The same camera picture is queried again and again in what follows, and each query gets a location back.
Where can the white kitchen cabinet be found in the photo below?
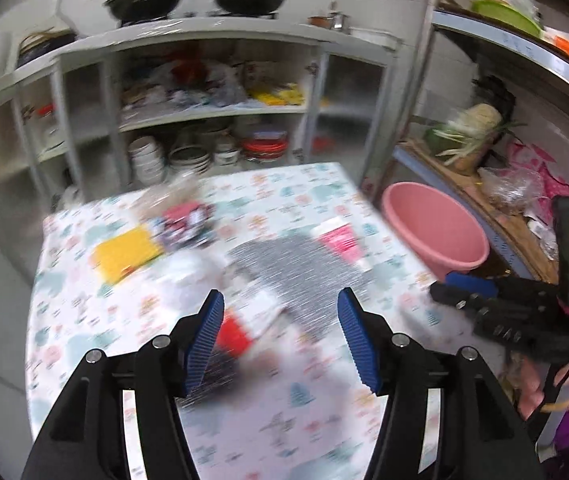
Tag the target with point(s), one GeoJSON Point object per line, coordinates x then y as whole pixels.
{"type": "Point", "coordinates": [67, 117]}

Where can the clear bubble wrap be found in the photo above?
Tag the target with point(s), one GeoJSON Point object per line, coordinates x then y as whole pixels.
{"type": "Point", "coordinates": [154, 201]}

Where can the stack of white bowls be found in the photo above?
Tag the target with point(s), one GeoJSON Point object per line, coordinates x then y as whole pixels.
{"type": "Point", "coordinates": [147, 160]}

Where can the pink plastic basin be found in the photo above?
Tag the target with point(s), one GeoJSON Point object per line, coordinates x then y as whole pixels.
{"type": "Point", "coordinates": [444, 235]}

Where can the pink patterned bag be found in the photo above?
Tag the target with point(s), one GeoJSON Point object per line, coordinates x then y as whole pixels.
{"type": "Point", "coordinates": [550, 182]}

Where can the yellow packets on shelf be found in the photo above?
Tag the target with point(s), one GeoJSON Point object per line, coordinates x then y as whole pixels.
{"type": "Point", "coordinates": [278, 94]}

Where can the red white paper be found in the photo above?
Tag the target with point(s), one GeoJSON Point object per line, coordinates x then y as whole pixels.
{"type": "Point", "coordinates": [186, 225]}

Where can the steel kettle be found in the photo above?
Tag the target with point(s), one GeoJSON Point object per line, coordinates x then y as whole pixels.
{"type": "Point", "coordinates": [339, 21]}

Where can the black wok with lid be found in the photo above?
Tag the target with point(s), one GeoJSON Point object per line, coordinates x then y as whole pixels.
{"type": "Point", "coordinates": [131, 12]}

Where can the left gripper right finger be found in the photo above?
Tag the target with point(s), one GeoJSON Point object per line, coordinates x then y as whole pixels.
{"type": "Point", "coordinates": [446, 415]}

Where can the yellow foam net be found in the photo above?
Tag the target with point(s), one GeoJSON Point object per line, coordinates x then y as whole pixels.
{"type": "Point", "coordinates": [124, 254]}

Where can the red white paper box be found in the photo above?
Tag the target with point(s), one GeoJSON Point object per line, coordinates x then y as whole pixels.
{"type": "Point", "coordinates": [250, 315]}

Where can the pink white wrapper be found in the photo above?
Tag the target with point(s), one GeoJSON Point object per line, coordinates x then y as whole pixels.
{"type": "Point", "coordinates": [338, 235]}

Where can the red lidded containers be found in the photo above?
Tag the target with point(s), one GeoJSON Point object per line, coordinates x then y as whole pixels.
{"type": "Point", "coordinates": [265, 146]}

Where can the cardboard shelf liner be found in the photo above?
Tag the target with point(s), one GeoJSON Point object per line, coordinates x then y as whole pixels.
{"type": "Point", "coordinates": [508, 234]}

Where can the floral bear tablecloth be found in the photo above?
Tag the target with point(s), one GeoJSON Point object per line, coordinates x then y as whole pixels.
{"type": "Point", "coordinates": [300, 410]}

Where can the steel wool scrubber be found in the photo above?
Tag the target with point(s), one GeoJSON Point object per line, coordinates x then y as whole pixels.
{"type": "Point", "coordinates": [224, 376]}

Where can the white patterned pot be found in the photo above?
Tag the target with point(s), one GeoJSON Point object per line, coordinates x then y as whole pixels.
{"type": "Point", "coordinates": [226, 152]}

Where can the clear plastic bag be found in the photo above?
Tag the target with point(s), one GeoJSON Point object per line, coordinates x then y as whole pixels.
{"type": "Point", "coordinates": [510, 190]}

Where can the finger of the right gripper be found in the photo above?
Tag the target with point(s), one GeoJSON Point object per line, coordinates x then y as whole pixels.
{"type": "Point", "coordinates": [507, 287]}
{"type": "Point", "coordinates": [500, 320]}

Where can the metal rack shelf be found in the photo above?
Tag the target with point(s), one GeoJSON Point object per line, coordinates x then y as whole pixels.
{"type": "Point", "coordinates": [504, 151]}

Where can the clear container with vegetables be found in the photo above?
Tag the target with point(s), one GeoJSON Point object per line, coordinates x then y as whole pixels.
{"type": "Point", "coordinates": [460, 143]}

